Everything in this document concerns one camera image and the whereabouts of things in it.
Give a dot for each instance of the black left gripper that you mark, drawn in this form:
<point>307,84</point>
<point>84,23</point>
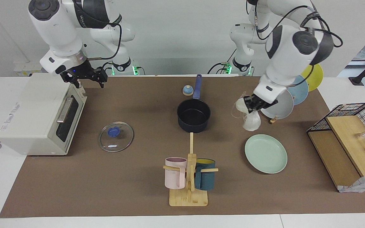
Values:
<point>261,103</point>

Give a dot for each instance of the light blue plate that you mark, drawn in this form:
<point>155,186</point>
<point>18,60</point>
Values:
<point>299,91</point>

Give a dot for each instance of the wooden plate rack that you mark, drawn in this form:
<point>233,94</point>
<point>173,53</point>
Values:
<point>273,120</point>

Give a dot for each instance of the dark teal mug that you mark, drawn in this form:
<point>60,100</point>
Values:
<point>205,177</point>

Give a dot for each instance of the light wooden board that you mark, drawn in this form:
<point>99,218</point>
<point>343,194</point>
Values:
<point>353,142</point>

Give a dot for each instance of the white power strip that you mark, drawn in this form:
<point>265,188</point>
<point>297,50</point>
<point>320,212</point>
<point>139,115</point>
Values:
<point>27,69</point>

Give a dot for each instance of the pink mug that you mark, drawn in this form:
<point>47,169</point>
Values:
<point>174,174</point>

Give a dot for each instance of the yellow plate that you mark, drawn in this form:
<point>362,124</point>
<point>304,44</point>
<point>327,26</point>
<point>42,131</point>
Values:
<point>315,77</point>

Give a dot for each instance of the wooden mug tree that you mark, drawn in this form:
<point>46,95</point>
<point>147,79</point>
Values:
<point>188,198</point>

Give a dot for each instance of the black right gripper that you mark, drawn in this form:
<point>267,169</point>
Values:
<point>86,72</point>

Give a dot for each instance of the grey plate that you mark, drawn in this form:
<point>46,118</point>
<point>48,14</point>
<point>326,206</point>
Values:
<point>280,107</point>

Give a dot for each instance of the dark wooden board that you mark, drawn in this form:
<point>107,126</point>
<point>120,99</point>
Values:
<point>334,158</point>

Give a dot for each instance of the white plastic bag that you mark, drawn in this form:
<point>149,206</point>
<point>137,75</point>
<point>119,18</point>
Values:
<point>252,122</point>

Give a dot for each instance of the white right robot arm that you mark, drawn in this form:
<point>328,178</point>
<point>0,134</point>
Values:
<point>55,31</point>

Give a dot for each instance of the beige toaster oven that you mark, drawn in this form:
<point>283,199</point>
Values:
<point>33,117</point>

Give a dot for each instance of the grid patterned white cloth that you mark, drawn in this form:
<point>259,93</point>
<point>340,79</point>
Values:
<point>363,183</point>

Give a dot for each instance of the glass lid with purple knob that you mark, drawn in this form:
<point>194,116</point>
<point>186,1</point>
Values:
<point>116,136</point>

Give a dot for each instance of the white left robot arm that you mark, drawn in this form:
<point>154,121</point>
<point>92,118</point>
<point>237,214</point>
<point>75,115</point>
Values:
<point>284,63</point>

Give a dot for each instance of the green plate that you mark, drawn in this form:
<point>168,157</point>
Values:
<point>265,153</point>

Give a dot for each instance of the brown table mat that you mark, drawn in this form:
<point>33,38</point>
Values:
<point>106,183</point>

